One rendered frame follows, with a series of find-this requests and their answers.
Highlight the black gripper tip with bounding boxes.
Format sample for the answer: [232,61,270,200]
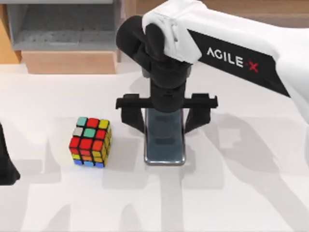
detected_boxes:
[0,123,21,187]

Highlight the multicoloured puzzle cube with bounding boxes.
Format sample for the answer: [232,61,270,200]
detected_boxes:
[69,116,113,169]

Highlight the pale wooden drawer front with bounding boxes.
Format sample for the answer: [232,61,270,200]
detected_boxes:
[21,50,119,74]

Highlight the wooden cupboard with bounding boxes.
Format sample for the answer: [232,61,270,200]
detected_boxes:
[0,0,309,65]

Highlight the dark smartphone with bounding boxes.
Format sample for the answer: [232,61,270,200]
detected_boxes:
[143,107,187,167]

